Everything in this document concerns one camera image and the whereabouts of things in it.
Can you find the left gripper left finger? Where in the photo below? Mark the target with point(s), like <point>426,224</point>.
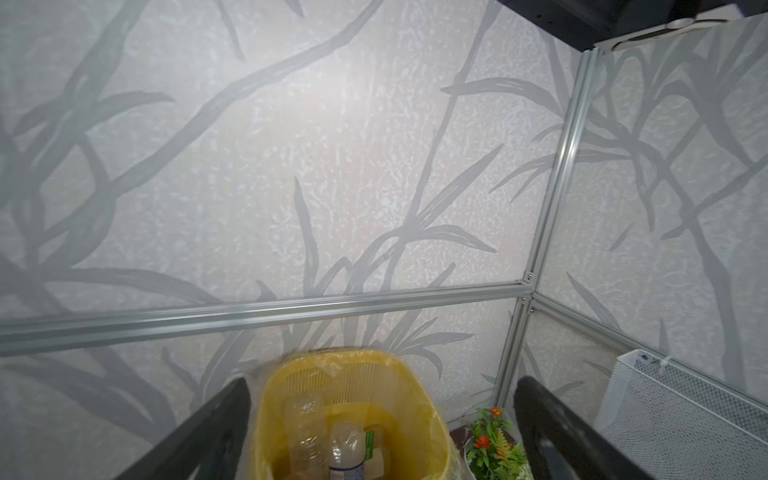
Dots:
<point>208,445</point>

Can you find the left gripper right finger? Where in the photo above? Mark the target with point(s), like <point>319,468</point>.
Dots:
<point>559,444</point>

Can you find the clear crushed bottle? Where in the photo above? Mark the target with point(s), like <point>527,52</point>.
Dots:
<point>307,437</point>

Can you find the green white label bottle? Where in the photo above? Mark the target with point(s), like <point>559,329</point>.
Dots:
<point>357,452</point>

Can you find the yellow trash bin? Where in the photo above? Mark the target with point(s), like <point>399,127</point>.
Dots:
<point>372,387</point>

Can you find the potted plant white pot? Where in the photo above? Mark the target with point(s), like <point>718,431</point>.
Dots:
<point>490,452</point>

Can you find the white wire mesh basket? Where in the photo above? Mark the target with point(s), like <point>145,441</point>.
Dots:
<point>677,424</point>

